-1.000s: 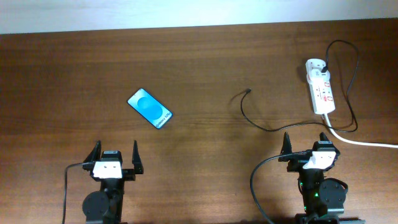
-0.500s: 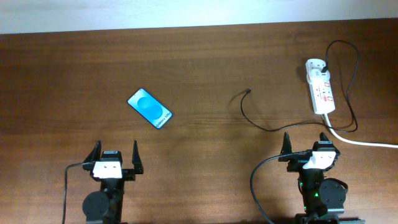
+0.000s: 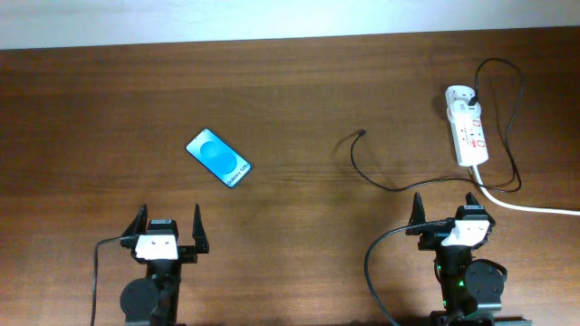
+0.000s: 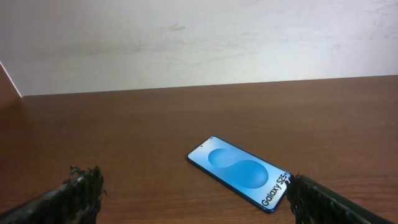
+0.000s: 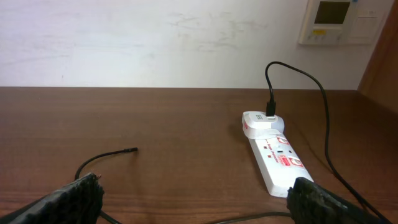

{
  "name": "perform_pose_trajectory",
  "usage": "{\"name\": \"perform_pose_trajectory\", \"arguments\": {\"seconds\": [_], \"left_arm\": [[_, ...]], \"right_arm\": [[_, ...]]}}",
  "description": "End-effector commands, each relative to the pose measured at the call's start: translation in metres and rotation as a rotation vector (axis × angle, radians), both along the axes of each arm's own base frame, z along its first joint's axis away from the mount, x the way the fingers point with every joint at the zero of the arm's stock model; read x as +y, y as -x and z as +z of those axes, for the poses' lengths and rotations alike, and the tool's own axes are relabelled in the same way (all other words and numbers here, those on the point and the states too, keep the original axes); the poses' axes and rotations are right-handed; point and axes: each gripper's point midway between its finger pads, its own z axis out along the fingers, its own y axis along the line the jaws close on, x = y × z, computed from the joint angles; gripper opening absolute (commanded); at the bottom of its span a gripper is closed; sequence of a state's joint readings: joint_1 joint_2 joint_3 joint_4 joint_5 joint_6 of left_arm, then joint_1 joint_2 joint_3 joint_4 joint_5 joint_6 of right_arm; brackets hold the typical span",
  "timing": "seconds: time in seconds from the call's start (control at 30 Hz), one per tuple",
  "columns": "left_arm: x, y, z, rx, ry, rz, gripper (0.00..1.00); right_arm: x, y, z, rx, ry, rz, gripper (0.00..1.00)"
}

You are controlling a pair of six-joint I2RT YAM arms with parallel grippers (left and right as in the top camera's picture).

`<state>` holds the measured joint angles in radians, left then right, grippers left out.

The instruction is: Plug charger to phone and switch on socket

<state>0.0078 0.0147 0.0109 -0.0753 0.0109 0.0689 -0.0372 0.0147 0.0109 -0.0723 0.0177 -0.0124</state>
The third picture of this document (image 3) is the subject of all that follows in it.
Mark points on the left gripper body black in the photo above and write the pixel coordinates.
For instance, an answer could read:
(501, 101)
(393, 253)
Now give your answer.
(186, 254)

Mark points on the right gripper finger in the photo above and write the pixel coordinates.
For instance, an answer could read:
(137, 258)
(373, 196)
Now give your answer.
(471, 200)
(418, 216)

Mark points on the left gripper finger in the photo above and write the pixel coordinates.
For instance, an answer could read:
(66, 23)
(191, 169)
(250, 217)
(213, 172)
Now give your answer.
(198, 232)
(138, 224)

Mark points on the blue screen Galaxy smartphone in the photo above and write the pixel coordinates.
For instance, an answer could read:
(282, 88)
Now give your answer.
(222, 161)

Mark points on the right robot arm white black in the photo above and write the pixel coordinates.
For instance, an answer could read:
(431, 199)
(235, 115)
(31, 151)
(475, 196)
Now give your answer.
(471, 288)

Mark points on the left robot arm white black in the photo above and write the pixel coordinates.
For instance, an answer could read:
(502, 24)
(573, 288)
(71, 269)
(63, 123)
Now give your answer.
(154, 298)

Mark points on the white USB charger plug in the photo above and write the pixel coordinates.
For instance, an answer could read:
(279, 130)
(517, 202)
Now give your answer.
(460, 112)

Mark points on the white power strip red switches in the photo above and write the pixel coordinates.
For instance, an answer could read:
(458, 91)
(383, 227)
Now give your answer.
(468, 138)

